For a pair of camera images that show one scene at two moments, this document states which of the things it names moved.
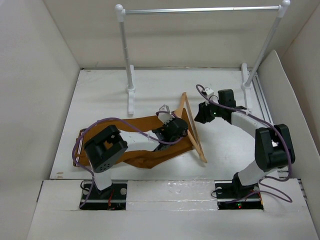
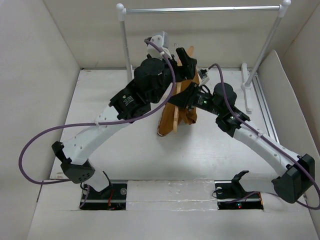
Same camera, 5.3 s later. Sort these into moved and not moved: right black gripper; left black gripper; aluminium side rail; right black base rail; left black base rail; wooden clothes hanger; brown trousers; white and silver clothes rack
Moved: brown trousers; right black gripper; left black gripper; wooden clothes hanger
Not moved: white and silver clothes rack; left black base rail; aluminium side rail; right black base rail
